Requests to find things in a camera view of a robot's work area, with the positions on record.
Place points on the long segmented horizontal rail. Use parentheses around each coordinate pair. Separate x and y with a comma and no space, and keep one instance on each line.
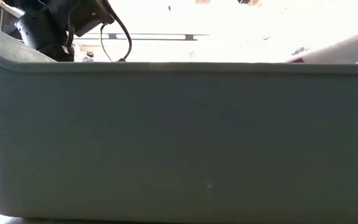
(154,39)

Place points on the black irregular object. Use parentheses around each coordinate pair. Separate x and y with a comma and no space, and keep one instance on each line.
(300,50)

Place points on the purple toothbrush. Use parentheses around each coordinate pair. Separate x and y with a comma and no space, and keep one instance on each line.
(337,49)

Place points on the dark slate plastic bin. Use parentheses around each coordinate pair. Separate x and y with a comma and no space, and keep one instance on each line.
(179,140)

